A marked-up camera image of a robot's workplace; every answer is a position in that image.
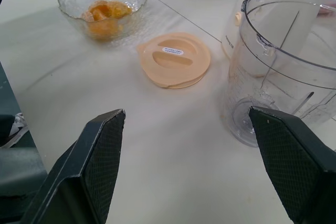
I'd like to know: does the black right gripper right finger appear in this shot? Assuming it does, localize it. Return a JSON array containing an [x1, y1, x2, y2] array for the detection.
[[248, 105, 336, 224]]

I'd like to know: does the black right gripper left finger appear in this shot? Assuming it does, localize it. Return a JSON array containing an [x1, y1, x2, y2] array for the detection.
[[20, 108, 126, 224]]

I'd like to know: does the clear blender jar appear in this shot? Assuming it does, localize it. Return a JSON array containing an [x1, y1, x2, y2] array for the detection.
[[222, 0, 336, 148]]

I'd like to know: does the cream blender lid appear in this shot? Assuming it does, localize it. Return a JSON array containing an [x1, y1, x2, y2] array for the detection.
[[136, 31, 212, 89]]

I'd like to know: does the orange fruit pieces heap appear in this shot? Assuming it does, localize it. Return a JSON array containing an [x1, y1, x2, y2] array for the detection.
[[83, 0, 133, 41]]

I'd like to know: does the clear glass bowl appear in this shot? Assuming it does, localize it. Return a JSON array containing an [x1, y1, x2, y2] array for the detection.
[[55, 0, 148, 43]]

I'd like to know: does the black white sneaker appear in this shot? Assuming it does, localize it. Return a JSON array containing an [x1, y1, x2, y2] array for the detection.
[[0, 112, 30, 148]]

